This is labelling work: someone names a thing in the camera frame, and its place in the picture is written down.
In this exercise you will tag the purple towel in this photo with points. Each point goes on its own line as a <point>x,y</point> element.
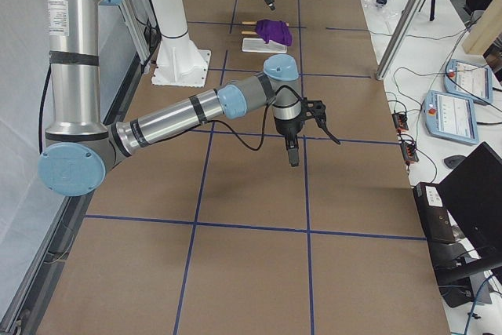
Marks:
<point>274,30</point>

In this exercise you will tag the black mini pc box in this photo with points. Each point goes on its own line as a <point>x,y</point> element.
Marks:
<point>436,221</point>

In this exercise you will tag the white curtain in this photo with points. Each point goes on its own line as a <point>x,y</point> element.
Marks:
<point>28,208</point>

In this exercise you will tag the orange black connector hub left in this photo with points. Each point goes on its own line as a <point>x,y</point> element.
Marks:
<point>400,121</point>

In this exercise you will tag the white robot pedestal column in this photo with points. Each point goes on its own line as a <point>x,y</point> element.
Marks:
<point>179,62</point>

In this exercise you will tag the teach pendant far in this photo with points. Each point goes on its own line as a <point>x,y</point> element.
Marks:
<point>469,80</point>

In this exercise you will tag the orange black connector hub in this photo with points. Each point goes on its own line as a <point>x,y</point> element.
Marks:
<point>400,121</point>
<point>409,151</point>

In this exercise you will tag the teach pendant near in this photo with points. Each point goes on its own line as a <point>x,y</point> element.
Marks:
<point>451,117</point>

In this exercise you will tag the black monitor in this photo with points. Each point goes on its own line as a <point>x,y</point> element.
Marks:
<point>472,194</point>

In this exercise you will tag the teach pendant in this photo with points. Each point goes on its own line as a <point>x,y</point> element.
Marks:
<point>469,80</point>
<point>451,117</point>

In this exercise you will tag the black computer mouse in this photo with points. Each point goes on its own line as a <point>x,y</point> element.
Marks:
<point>451,162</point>

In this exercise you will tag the clear plastic wrap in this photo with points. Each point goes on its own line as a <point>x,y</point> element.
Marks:
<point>388,11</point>

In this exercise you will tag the orange black connector hub right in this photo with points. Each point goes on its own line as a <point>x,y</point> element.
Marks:
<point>409,151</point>

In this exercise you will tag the aluminium frame post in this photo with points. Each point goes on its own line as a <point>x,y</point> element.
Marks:
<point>397,37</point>

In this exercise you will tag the white rack base tray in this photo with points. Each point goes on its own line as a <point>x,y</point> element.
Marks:
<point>258,45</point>

